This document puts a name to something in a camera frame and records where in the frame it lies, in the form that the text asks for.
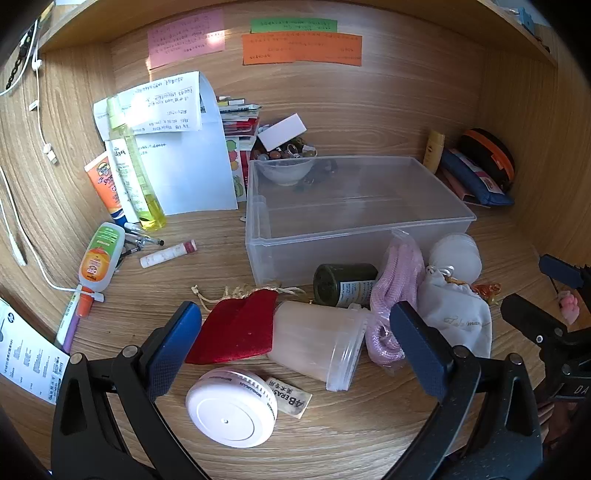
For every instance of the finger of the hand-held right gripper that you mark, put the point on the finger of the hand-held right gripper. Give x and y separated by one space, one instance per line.
531 318
561 272

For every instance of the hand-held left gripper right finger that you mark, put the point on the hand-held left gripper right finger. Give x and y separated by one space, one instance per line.
415 341

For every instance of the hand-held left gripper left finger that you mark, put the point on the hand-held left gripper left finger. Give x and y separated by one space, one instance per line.
178 341

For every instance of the pink mesh bag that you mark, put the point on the pink mesh bag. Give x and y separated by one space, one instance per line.
392 281

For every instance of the round white tape dispenser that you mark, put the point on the round white tape dispenser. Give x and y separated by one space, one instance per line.
226 415

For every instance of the white round cotton pad pack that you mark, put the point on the white round cotton pad pack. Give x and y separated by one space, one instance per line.
455 254

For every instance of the dark green bottle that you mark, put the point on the dark green bottle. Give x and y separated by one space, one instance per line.
337 284

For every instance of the clear cotton swab container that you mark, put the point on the clear cotton swab container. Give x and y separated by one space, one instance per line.
314 337

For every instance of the clear plastic storage box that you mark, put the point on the clear plastic storage box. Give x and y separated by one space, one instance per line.
360 207

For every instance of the wooden desktop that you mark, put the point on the wooden desktop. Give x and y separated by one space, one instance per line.
221 251

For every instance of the pink paw charm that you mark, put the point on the pink paw charm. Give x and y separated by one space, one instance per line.
569 307

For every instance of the amber wrapped trinket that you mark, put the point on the amber wrapped trinket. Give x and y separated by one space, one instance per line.
487 290

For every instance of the white lip balm red cap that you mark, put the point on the white lip balm red cap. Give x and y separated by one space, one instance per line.
166 254

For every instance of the purple pen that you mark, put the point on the purple pen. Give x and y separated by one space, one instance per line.
69 325

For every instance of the white bottle orange green label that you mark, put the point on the white bottle orange green label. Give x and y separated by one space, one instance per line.
99 258

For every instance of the blue pencil pouch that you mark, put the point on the blue pencil pouch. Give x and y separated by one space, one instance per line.
480 184

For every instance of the beige eraser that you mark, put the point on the beige eraser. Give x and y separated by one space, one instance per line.
292 399

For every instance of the pink flat box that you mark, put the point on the pink flat box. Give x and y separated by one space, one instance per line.
457 187

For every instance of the black orange zip case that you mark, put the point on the black orange zip case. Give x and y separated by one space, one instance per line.
491 152

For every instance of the yellow liquid spray bottle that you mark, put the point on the yellow liquid spray bottle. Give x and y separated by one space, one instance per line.
143 194

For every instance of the white printed leaflet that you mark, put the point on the white printed leaflet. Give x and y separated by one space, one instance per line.
23 355

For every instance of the large white paper sheet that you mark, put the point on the large white paper sheet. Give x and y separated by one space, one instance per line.
194 175

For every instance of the orange sunscreen tube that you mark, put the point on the orange sunscreen tube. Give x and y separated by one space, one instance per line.
104 184

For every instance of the yellow tube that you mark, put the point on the yellow tube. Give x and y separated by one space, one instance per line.
434 150

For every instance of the white cream tube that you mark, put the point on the white cream tube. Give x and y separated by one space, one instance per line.
121 170

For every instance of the white bowl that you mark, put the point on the white bowl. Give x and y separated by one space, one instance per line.
284 173

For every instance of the stack of booklets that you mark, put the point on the stack of booklets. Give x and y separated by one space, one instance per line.
238 117

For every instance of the white rectangular block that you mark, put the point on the white rectangular block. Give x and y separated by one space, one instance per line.
281 131

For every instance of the white paper with writing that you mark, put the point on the white paper with writing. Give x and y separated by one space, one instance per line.
161 106

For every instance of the pink paper note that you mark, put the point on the pink paper note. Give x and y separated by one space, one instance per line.
184 39

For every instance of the orange paper note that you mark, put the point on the orange paper note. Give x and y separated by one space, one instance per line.
302 48

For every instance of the green paper note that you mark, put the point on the green paper note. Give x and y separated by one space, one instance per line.
293 25

